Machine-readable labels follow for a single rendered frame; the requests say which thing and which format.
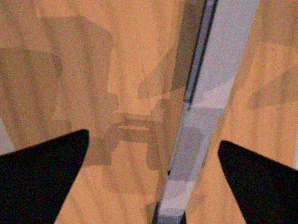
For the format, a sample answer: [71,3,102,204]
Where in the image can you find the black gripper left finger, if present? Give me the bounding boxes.
[0,129,89,224]

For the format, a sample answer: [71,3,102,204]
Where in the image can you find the light brown wooden board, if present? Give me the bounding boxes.
[0,0,298,224]

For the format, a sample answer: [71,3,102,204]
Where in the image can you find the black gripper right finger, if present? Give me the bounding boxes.
[218,140,298,224]

